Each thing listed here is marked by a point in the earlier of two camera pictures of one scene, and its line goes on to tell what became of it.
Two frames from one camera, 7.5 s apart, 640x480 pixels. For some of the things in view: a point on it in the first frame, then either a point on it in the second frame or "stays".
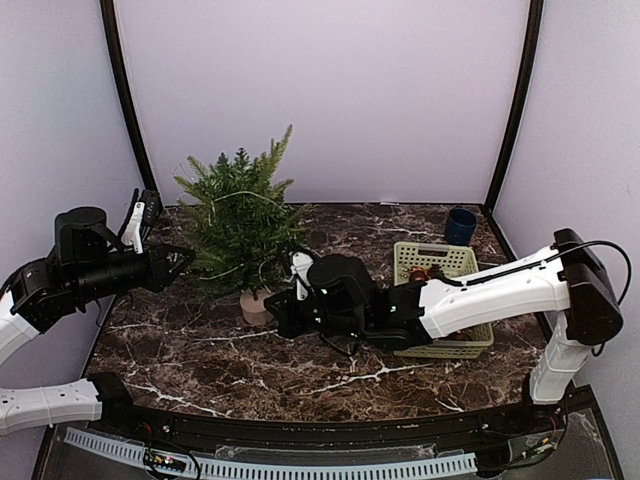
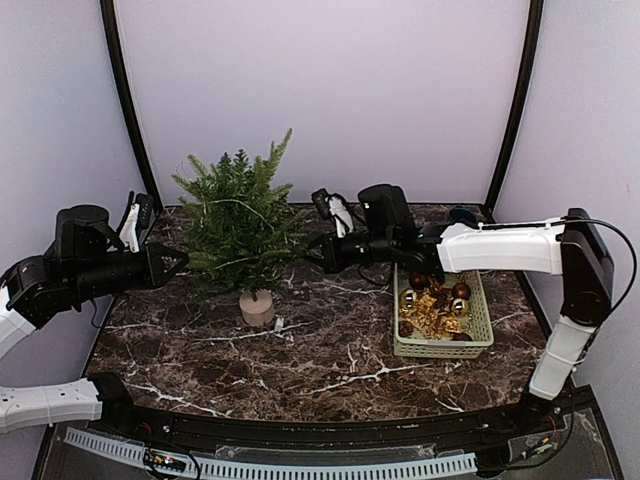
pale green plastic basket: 456,261 stays
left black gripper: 160,274 stays
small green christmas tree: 242,228 stays
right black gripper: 289,325 -> 333,260
